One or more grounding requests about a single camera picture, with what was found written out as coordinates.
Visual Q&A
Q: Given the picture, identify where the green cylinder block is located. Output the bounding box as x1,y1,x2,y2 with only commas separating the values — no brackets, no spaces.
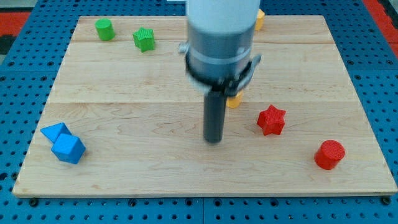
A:
95,18,115,41

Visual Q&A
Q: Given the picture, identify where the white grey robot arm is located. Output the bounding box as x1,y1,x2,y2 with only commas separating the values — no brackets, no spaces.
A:
178,0,261,144

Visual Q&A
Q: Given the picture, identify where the light wooden board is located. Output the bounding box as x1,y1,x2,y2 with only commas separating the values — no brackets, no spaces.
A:
13,16,397,198

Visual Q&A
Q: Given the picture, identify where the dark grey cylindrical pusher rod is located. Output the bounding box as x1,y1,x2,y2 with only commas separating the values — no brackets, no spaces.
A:
203,91,227,144

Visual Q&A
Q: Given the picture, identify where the yellow block at top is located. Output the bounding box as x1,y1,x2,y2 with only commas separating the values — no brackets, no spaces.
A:
255,9,265,30

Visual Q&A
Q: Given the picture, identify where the green star block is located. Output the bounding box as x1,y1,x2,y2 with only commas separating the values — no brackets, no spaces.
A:
133,27,155,52

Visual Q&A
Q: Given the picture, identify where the blue triangle block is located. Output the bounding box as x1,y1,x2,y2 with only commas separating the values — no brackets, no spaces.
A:
40,123,72,143

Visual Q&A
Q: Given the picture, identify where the red cylinder block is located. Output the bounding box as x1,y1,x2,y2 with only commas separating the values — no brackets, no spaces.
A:
314,139,345,170

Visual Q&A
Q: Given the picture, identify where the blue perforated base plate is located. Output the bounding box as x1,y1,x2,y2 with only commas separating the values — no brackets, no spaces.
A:
1,1,397,223

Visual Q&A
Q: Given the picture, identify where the blue cube block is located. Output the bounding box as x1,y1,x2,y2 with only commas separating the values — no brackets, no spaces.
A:
51,134,86,164

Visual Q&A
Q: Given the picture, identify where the red star block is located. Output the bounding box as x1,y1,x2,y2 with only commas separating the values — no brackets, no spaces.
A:
257,105,286,136

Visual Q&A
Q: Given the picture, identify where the yellow block under arm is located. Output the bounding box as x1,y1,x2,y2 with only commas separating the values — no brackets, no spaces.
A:
226,91,243,108

